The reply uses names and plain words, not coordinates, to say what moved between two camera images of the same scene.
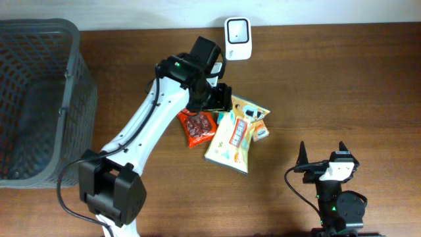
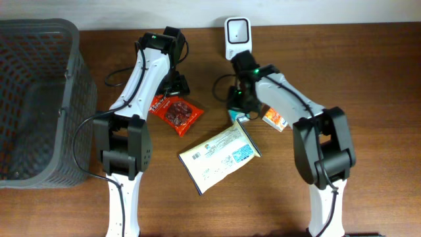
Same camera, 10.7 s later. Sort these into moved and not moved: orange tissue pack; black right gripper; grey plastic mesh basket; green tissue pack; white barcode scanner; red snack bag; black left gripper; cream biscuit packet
Moved: orange tissue pack; cream biscuit packet; red snack bag; black left gripper; green tissue pack; black right gripper
Not moved: white barcode scanner; grey plastic mesh basket
